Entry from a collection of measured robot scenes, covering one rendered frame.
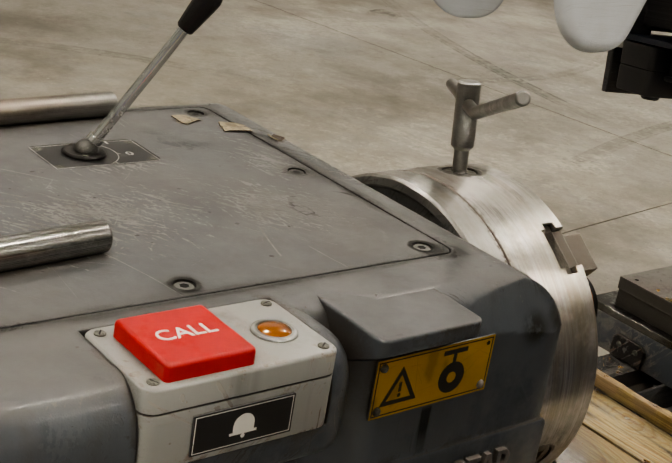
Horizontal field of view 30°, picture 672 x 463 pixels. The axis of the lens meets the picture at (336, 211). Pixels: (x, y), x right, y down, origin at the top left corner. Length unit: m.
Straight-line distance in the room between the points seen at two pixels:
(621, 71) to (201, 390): 0.38
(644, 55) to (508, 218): 0.76
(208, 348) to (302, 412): 0.08
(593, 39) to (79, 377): 0.45
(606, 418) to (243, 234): 0.77
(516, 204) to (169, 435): 0.53
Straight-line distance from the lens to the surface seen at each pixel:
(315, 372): 0.74
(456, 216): 1.09
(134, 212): 0.91
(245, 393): 0.72
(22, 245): 0.80
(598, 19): 0.30
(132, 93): 1.00
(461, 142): 1.16
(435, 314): 0.82
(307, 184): 1.02
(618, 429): 1.55
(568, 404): 1.14
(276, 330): 0.75
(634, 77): 0.37
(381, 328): 0.79
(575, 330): 1.13
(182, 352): 0.70
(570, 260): 1.15
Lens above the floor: 1.59
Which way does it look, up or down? 20 degrees down
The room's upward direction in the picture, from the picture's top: 10 degrees clockwise
